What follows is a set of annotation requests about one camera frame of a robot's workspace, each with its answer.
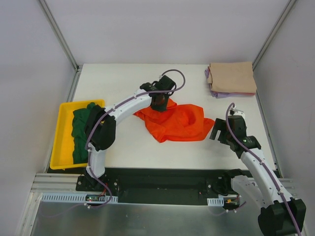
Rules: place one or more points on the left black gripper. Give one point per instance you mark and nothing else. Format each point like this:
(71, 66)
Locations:
(159, 104)

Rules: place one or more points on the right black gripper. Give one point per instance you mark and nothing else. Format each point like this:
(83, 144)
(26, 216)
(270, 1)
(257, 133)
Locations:
(220, 130)

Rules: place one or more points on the orange t-shirt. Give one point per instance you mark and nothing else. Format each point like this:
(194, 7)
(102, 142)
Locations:
(179, 123)

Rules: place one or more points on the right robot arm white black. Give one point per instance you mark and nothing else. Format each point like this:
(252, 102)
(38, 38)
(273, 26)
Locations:
(279, 213)

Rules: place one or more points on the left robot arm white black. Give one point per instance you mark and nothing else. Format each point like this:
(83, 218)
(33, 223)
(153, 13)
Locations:
(101, 125)

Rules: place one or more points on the folded lavender t-shirt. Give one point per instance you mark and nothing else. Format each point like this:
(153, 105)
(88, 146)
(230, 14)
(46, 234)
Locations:
(215, 93)

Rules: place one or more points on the folded pink t-shirt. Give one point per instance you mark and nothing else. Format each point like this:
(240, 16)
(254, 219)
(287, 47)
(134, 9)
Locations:
(249, 94)

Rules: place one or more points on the folded tan t-shirt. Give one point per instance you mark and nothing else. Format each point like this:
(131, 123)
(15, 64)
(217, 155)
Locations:
(236, 77)

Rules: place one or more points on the green t-shirt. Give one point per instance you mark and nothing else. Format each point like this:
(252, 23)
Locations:
(80, 154)

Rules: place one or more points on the yellow plastic bin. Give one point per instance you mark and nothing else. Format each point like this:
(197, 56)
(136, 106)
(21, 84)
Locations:
(63, 147)

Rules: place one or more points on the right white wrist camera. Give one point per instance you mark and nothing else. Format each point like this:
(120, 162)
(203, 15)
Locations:
(236, 112)

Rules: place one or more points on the right white cable duct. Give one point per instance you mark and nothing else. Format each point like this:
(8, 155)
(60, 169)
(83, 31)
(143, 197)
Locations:
(215, 202)

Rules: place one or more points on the white cable duct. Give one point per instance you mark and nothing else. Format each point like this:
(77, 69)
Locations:
(215, 202)
(77, 198)

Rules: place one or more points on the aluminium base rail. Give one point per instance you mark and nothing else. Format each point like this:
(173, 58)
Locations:
(54, 183)

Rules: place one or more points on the right aluminium frame post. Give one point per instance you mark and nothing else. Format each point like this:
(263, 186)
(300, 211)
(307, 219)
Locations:
(274, 31)

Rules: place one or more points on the aluminium frame post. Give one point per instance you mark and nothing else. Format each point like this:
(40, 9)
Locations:
(274, 31)
(58, 33)

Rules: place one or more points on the left white cable duct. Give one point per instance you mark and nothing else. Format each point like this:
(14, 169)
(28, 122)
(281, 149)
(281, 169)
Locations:
(77, 198)

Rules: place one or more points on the left aluminium frame post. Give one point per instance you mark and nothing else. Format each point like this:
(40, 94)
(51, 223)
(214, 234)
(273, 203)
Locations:
(58, 33)

